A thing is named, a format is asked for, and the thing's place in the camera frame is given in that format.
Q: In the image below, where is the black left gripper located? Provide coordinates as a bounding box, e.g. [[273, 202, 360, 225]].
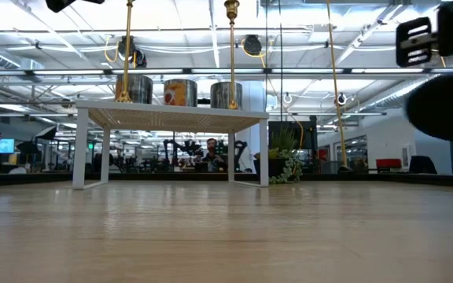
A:
[[45, 0, 105, 13]]

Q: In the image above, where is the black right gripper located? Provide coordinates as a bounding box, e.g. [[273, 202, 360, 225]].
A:
[[395, 0, 453, 68]]

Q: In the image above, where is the black candlestick holder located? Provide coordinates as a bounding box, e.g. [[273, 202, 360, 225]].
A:
[[403, 50, 453, 145]]

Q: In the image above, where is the silver metal can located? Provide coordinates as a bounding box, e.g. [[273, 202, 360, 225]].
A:
[[115, 73, 154, 105]]

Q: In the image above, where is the silver glass jar orange candle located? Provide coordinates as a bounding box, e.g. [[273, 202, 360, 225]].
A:
[[163, 78, 198, 108]]

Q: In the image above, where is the silver glass jar grey candle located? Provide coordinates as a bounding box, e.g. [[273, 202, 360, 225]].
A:
[[210, 81, 244, 110]]

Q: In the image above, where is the black chair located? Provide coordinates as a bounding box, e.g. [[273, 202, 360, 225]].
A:
[[408, 155, 438, 175]]

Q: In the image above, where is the red chair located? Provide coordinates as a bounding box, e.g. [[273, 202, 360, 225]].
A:
[[375, 158, 403, 173]]

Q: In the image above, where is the white perforated metal shelf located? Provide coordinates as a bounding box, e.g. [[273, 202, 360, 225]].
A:
[[72, 99, 270, 190]]

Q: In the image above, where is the blue lit monitor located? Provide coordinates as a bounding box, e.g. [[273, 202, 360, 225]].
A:
[[0, 138, 16, 155]]

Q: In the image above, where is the potted green succulent plant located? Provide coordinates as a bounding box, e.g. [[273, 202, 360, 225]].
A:
[[253, 127, 304, 185]]

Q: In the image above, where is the black ceiling cable reel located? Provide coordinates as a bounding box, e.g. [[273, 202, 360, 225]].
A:
[[116, 35, 148, 68], [243, 34, 263, 57]]

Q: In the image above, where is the black aluminium table frame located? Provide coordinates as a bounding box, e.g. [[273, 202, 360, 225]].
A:
[[0, 171, 453, 188]]

